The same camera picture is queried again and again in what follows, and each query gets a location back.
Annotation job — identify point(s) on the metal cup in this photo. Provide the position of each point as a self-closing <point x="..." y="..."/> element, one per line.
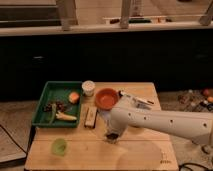
<point x="111" y="138"/>

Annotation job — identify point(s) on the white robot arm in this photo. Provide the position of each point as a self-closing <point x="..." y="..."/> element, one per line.
<point x="194" y="126"/>

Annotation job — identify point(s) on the orange bowl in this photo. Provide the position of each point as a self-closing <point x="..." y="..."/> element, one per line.
<point x="106" y="98"/>

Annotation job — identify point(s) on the white paper cup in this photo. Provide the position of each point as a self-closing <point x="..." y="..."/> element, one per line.
<point x="88" y="87"/>

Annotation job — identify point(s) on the light blue cloth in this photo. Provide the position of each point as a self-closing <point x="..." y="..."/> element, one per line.
<point x="105" y="115"/>

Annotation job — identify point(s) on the orange peach toy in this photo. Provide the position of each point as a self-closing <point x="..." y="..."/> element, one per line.
<point x="73" y="97"/>

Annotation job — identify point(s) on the wooden block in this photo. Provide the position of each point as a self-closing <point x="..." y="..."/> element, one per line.
<point x="91" y="117"/>

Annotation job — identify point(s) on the dark grapes toy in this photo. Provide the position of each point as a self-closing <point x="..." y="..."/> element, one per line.
<point x="60" y="106"/>

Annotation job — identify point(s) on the green plastic tray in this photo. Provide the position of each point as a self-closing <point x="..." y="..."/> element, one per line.
<point x="58" y="91"/>

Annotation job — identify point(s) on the yellow banana toy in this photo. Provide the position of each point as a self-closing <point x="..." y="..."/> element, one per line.
<point x="65" y="117"/>

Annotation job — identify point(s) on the green pepper toy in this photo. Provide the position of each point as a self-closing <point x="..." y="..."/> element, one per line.
<point x="54" y="110"/>

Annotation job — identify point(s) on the green plastic cup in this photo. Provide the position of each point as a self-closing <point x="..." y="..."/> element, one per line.
<point x="59" y="147"/>

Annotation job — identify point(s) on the spice jar rack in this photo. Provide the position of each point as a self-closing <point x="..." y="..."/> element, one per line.
<point x="197" y="100"/>

